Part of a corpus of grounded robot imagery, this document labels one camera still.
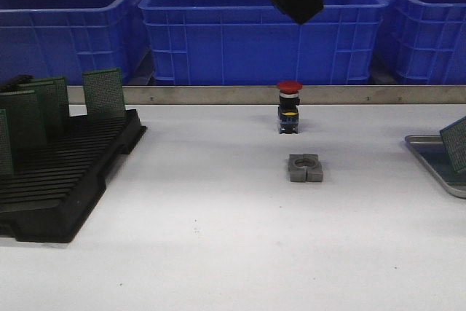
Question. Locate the black slotted board rack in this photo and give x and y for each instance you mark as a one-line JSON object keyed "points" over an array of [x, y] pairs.
{"points": [[55, 187]]}

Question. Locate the right blue plastic crate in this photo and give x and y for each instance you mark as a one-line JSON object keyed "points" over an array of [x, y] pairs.
{"points": [[423, 41]]}

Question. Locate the edge green circuit board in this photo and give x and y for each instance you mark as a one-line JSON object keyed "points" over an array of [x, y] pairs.
{"points": [[7, 168]]}

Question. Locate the blue plastic crate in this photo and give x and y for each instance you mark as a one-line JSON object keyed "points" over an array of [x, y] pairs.
{"points": [[250, 42], [45, 38], [423, 41]]}

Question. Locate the silver metal tray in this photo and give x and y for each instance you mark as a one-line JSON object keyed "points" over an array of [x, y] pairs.
{"points": [[419, 145]]}

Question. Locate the red emergency stop button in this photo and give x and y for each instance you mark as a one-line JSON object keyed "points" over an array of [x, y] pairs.
{"points": [[288, 113]]}

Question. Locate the grey metal clamp block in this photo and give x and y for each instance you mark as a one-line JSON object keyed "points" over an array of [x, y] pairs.
{"points": [[305, 168]]}

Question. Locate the left blue plastic crate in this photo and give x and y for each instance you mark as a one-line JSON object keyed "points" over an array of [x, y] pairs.
{"points": [[45, 38]]}

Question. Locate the centre blue plastic crate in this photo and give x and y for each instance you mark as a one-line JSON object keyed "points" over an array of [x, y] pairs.
{"points": [[250, 42]]}

